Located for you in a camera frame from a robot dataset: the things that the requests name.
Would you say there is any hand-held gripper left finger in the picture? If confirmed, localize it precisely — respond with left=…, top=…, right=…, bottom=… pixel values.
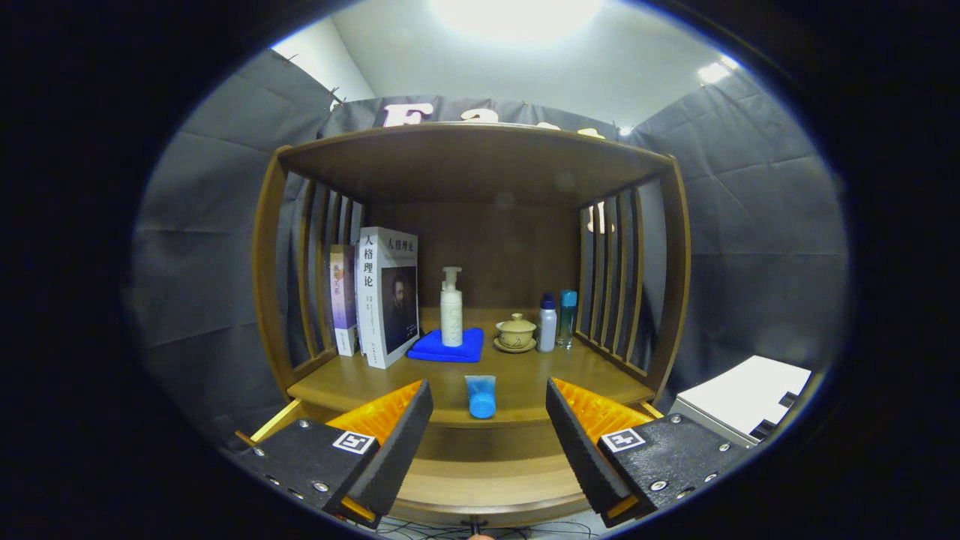
left=232, top=379, right=434, bottom=530

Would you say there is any brown wooden cabinet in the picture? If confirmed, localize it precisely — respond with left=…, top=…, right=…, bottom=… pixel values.
left=251, top=122, right=692, bottom=451

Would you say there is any small ceiling light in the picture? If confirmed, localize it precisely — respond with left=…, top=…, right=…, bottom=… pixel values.
left=697, top=60, right=740, bottom=85

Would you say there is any blue folded cloth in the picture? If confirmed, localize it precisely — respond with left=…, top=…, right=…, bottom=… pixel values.
left=406, top=327, right=485, bottom=364

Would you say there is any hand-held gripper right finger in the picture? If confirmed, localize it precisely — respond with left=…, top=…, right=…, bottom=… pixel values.
left=545, top=377, right=751, bottom=530

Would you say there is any white pump bottle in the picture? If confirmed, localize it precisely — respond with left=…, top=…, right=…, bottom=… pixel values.
left=440, top=267, right=464, bottom=347

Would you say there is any black floor cable tangle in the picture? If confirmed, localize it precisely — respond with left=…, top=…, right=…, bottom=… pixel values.
left=375, top=517, right=593, bottom=540

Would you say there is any blue cosmetic tube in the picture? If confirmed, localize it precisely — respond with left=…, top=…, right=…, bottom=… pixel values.
left=464, top=375, right=497, bottom=419

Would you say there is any white box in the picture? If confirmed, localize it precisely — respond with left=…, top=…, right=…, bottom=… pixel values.
left=667, top=355, right=813, bottom=449

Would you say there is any teal clear bottle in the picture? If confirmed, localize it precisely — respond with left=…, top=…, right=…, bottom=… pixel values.
left=557, top=290, right=578, bottom=350

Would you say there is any white bottle with blue cap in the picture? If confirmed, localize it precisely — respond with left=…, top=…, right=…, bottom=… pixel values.
left=537, top=293, right=558, bottom=353

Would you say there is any white book with portrait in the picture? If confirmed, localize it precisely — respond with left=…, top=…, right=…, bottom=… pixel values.
left=355, top=226, right=421, bottom=370

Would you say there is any wooden countertop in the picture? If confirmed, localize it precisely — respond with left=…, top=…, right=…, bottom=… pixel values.
left=287, top=307, right=655, bottom=428

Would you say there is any purple book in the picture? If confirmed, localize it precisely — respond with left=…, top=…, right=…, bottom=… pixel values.
left=329, top=244, right=361, bottom=357

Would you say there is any yellow lidded ceramic teacup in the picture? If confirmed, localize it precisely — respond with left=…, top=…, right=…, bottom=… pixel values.
left=496, top=313, right=538, bottom=348

